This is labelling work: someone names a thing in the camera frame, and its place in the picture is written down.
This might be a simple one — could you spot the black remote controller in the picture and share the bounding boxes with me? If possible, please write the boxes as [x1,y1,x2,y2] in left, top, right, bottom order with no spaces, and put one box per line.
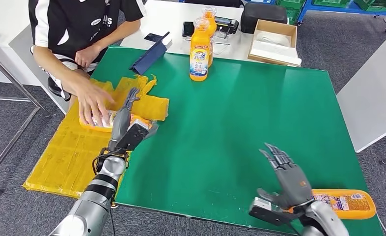
[214,16,240,36]

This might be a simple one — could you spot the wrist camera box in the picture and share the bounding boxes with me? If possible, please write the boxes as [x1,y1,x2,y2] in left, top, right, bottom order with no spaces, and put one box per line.
[248,197,306,227]
[114,122,151,152]

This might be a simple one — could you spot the dark blue smartphone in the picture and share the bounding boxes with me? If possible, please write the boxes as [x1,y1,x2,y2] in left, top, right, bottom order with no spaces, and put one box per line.
[144,32,163,43]

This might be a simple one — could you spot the white coiled cable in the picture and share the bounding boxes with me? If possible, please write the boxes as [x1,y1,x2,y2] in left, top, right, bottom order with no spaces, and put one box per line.
[256,31,291,47]

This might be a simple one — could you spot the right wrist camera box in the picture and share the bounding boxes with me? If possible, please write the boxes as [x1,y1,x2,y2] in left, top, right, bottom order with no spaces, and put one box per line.
[248,197,306,227]

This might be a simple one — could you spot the person's right hand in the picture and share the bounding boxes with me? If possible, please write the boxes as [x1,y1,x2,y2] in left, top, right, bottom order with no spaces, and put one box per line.
[77,85,116,127]

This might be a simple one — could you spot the person's left hand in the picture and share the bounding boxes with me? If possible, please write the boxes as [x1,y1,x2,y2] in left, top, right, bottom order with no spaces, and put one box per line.
[75,45,102,69]

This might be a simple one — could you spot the white foam sheet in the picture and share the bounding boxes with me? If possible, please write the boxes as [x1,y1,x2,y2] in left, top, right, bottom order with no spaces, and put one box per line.
[249,39,302,66]

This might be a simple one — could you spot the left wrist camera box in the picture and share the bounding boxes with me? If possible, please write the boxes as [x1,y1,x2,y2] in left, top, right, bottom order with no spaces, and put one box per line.
[114,122,151,152]

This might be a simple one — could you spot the black smartphone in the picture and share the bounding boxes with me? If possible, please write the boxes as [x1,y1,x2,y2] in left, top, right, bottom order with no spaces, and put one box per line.
[182,21,195,38]

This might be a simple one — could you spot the yellow taped cardboard sheet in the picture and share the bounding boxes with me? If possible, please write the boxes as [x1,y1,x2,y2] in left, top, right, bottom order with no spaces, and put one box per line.
[23,75,170,199]

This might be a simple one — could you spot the large white table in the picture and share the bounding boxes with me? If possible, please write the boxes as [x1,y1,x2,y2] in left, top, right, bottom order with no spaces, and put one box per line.
[336,24,386,154]

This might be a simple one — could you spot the green plastic crate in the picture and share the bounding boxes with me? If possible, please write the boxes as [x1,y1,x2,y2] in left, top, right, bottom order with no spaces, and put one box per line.
[311,0,352,8]
[354,0,386,12]
[276,0,307,10]
[285,8,303,27]

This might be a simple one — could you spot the metal table frame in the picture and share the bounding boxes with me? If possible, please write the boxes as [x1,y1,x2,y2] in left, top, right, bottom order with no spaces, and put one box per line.
[0,30,47,196]

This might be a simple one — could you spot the brown cardboard box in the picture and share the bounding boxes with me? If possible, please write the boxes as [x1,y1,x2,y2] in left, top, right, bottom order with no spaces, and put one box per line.
[248,19,303,67]

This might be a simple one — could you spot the person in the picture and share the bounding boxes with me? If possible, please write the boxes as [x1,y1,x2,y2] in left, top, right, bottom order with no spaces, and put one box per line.
[28,0,147,127]

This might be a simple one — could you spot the black carry case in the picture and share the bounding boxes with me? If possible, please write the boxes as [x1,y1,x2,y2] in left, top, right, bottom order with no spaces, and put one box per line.
[240,2,288,34]

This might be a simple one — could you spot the tablet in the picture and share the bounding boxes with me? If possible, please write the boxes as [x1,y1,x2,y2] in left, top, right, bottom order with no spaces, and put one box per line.
[129,31,171,76]

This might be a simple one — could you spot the white desk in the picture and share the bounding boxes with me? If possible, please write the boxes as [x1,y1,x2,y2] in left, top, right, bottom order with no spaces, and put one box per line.
[119,0,303,67]
[0,0,70,115]

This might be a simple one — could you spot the black chair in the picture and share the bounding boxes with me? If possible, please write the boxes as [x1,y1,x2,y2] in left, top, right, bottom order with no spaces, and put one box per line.
[185,0,243,8]

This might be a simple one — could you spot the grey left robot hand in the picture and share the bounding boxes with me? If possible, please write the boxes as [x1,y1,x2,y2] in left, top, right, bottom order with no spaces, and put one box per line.
[108,87,160,152]

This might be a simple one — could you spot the green table mat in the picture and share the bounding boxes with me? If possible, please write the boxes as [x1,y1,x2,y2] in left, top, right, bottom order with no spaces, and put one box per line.
[92,45,385,236]

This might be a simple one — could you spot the orange detergent bottle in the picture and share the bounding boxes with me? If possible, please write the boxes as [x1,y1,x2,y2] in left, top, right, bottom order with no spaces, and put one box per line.
[311,189,377,220]
[202,5,218,68]
[79,109,155,134]
[189,17,211,82]

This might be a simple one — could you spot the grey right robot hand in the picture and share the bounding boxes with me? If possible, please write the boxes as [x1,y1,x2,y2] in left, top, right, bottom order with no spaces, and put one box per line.
[256,143,315,211]

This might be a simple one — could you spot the black stool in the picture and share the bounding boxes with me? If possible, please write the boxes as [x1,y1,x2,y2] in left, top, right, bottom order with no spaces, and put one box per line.
[46,76,72,102]

